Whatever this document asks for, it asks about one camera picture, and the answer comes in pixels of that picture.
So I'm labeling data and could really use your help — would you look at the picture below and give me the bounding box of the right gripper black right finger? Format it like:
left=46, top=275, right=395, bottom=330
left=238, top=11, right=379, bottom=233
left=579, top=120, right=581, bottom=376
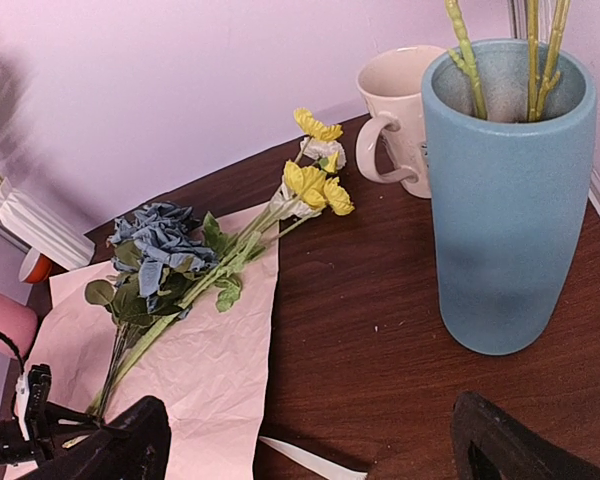
left=451, top=391, right=600, bottom=479

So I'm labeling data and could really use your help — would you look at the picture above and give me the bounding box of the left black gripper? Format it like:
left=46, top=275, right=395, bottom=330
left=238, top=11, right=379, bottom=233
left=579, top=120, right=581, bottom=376
left=0, top=403, right=99, bottom=466

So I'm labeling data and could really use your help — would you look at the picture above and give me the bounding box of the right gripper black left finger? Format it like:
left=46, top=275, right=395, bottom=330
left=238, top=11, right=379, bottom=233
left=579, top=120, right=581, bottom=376
left=29, top=396, right=171, bottom=479

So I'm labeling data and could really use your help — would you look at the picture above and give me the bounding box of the pink wrapping paper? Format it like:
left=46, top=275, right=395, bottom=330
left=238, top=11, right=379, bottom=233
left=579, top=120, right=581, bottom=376
left=24, top=208, right=281, bottom=480

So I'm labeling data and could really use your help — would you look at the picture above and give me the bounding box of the cream printed ribbon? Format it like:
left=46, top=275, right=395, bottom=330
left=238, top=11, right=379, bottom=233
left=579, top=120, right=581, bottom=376
left=258, top=435, right=368, bottom=480

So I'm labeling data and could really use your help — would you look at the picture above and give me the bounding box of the blue hydrangea stem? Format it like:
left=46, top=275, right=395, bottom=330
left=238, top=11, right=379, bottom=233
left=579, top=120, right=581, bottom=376
left=84, top=202, right=232, bottom=421

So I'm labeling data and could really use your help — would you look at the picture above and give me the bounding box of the small yellow flower stem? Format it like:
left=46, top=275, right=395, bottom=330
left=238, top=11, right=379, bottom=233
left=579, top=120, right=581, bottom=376
left=87, top=107, right=356, bottom=416

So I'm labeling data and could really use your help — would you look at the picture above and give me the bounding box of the cream yellow rose stem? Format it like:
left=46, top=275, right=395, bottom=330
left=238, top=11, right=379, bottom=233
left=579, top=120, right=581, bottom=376
left=526, top=0, right=571, bottom=123

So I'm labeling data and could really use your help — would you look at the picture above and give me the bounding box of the pink peony stem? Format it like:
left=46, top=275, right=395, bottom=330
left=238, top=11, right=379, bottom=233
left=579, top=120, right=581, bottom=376
left=444, top=0, right=488, bottom=120

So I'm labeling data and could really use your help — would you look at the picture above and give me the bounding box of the pink vase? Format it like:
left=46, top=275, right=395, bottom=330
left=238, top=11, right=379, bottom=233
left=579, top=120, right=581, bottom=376
left=0, top=293, right=38, bottom=358

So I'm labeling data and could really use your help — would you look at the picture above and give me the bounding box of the white ribbed vase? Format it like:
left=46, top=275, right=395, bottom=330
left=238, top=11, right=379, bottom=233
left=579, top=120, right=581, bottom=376
left=0, top=178, right=95, bottom=271

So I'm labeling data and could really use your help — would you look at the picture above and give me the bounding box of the teal vase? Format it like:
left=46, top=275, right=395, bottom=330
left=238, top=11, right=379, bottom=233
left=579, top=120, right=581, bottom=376
left=422, top=39, right=597, bottom=356

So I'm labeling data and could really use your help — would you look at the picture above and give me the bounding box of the red white bowl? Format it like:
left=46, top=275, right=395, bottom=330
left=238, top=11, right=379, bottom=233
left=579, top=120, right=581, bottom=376
left=18, top=248, right=53, bottom=284

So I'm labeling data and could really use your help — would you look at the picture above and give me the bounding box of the cream floral mug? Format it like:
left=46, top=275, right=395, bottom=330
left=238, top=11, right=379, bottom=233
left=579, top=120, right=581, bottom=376
left=356, top=45, right=446, bottom=199

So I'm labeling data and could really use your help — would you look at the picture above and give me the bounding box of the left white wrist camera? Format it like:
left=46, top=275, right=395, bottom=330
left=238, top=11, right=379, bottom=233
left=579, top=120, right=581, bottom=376
left=15, top=364, right=52, bottom=441

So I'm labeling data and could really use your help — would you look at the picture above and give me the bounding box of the left black cable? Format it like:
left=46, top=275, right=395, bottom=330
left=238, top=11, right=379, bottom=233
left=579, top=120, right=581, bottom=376
left=0, top=323, right=27, bottom=381

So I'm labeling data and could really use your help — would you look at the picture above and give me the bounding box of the right aluminium post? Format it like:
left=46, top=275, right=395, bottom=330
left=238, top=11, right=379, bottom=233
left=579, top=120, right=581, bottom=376
left=506, top=0, right=552, bottom=41

